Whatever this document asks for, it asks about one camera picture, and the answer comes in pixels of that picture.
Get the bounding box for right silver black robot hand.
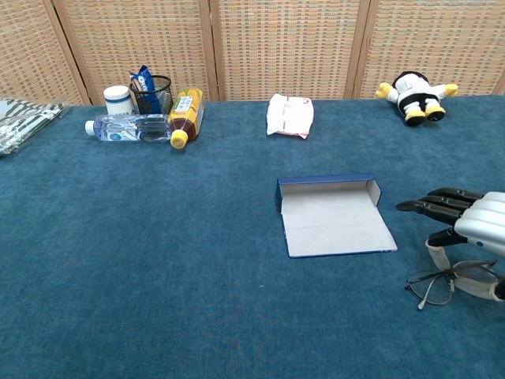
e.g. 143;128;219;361
395;187;505;303

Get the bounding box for black eyeglasses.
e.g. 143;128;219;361
404;258;499;311

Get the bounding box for blue cardboard glasses case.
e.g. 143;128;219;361
275;171;398;260

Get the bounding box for black and white plush toy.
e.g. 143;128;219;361
374;69;459;127

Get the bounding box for white tissue pack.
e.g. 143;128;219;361
266;93;315;140

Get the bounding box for woven bamboo folding screen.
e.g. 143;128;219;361
0;0;505;107

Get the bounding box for tea bottle with yellow cap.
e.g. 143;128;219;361
167;87;205;150

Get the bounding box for teal table carpet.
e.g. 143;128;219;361
0;94;505;379

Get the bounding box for black mesh pen holder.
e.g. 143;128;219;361
129;74;174;116

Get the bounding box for clear water bottle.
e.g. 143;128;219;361
84;113;174;144

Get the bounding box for blue Oreo cookie pack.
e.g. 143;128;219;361
129;65;163;114

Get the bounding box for white plastic jar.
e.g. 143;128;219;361
103;85;133;116

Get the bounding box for striped shirt in plastic bag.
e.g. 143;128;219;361
0;98;71;157

